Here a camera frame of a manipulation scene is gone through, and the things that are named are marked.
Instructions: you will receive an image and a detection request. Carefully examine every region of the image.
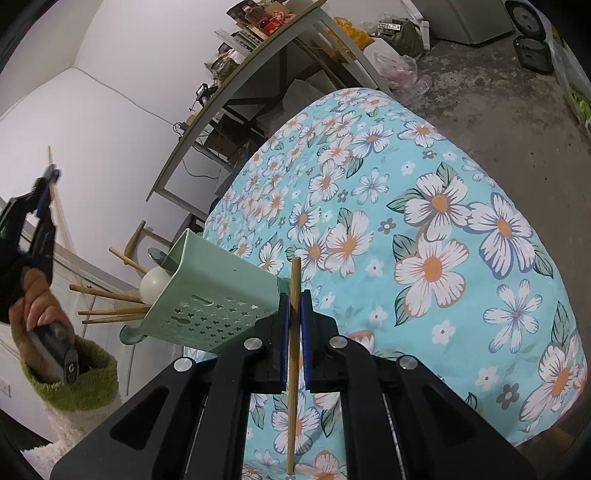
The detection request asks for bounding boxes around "clear bag of greens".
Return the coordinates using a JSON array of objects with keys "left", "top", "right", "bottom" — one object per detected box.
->
[{"left": 556, "top": 69, "right": 591, "bottom": 127}]

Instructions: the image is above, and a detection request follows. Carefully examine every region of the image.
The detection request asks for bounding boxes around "white ceramic spoon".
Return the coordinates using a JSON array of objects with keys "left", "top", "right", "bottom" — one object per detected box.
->
[{"left": 140, "top": 269, "right": 168, "bottom": 302}]

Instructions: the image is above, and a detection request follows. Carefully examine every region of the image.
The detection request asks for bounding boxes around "silver refrigerator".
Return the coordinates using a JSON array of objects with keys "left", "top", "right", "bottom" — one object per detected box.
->
[{"left": 427, "top": 0, "right": 515, "bottom": 46}]

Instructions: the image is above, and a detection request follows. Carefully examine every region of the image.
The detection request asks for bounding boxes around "person's left forearm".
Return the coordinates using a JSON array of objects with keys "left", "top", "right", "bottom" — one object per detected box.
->
[{"left": 21, "top": 336, "right": 122, "bottom": 469}]

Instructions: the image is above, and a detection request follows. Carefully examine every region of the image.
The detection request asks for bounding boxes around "clear bag with pink contents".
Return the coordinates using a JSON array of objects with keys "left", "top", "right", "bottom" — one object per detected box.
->
[{"left": 374, "top": 52, "right": 432, "bottom": 100}]

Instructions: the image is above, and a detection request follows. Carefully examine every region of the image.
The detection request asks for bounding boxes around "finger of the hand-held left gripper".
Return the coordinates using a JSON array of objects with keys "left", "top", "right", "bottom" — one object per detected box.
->
[
  {"left": 9, "top": 167, "right": 63, "bottom": 204},
  {"left": 34, "top": 185, "right": 57, "bottom": 229}
]

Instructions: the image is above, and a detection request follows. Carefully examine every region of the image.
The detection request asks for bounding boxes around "long grey table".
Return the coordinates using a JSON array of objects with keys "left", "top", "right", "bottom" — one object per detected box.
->
[{"left": 145, "top": 0, "right": 398, "bottom": 222}]

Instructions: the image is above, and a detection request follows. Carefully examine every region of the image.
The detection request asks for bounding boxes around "black rice cooker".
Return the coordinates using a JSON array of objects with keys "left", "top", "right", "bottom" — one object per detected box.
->
[{"left": 505, "top": 0, "right": 555, "bottom": 75}]

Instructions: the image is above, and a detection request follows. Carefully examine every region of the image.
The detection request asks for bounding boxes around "wooden chair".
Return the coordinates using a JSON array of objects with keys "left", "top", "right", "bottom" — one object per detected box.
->
[{"left": 124, "top": 220, "right": 204, "bottom": 259}]

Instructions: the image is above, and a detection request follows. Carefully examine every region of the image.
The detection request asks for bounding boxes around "glass jar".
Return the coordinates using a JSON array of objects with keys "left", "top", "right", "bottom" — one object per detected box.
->
[{"left": 210, "top": 51, "right": 241, "bottom": 81}]

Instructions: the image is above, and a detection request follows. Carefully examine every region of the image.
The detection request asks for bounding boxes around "long wooden chopstick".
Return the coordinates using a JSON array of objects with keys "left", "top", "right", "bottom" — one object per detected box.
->
[
  {"left": 46, "top": 145, "right": 75, "bottom": 251},
  {"left": 287, "top": 257, "right": 302, "bottom": 476}
]

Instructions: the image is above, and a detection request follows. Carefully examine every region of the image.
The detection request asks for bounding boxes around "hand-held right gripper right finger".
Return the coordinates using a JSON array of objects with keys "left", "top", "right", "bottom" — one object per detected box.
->
[{"left": 301, "top": 288, "right": 536, "bottom": 480}]

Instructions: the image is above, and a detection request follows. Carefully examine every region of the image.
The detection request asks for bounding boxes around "brown carton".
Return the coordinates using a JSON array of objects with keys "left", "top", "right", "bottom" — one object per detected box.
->
[{"left": 203, "top": 117, "right": 250, "bottom": 162}]

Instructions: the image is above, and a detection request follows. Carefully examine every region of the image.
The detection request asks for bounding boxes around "person's left hand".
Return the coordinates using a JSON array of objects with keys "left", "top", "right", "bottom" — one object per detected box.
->
[{"left": 9, "top": 268, "right": 77, "bottom": 385}]

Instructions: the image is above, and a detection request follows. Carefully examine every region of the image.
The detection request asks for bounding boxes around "green utensil holder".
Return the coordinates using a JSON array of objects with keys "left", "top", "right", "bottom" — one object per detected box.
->
[{"left": 139, "top": 229, "right": 289, "bottom": 355}]

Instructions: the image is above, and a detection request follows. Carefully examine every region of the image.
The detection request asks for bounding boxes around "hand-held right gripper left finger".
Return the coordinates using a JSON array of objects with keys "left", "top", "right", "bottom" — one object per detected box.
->
[{"left": 51, "top": 293, "right": 291, "bottom": 480}]

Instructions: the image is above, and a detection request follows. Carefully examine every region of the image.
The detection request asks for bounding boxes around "small metal spoon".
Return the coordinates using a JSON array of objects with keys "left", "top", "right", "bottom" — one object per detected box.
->
[{"left": 148, "top": 247, "right": 179, "bottom": 271}]

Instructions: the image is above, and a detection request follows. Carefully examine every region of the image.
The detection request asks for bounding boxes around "green bag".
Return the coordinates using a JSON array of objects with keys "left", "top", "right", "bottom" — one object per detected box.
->
[{"left": 376, "top": 18, "right": 424, "bottom": 58}]

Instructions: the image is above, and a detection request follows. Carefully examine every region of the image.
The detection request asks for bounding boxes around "yellow plastic bag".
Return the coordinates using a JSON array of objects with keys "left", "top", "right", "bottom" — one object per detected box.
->
[{"left": 323, "top": 16, "right": 375, "bottom": 58}]

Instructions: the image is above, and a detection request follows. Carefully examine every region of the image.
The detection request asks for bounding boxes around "bundle of wooden chopsticks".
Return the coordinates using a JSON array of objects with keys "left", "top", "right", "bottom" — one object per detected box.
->
[{"left": 69, "top": 247, "right": 152, "bottom": 325}]

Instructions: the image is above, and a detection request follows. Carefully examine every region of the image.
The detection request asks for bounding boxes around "floral blue blanket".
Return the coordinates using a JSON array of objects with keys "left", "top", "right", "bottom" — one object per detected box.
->
[{"left": 185, "top": 87, "right": 583, "bottom": 480}]

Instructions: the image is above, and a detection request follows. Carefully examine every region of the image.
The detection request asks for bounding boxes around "red oil bottle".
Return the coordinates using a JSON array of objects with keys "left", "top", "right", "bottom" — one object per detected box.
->
[{"left": 240, "top": 0, "right": 296, "bottom": 33}]

